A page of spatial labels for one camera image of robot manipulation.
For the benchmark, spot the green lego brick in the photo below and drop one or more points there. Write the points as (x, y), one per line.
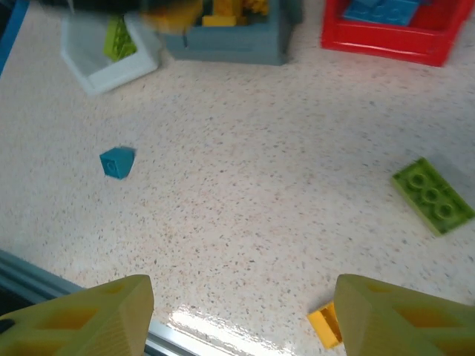
(118, 41)
(432, 196)

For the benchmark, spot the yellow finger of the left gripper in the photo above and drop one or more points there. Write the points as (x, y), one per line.
(170, 16)

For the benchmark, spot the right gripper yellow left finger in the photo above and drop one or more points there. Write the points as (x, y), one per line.
(74, 322)

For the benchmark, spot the white plastic container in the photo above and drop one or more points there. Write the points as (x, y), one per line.
(122, 76)

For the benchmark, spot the aluminum table rail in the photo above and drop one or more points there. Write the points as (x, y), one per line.
(22, 267)

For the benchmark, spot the blue lego brick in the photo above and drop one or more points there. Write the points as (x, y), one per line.
(382, 13)

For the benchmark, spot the blue side rail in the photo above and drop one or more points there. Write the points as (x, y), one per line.
(11, 33)

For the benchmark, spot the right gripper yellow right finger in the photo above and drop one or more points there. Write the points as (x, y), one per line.
(408, 326)

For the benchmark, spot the red plastic container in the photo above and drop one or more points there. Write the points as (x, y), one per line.
(382, 41)

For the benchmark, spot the small blue slope lego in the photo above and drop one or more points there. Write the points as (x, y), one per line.
(117, 163)

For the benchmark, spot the gray plastic container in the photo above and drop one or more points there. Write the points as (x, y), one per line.
(230, 44)

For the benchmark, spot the yellow lego brick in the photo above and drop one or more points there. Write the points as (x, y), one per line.
(219, 20)
(326, 326)

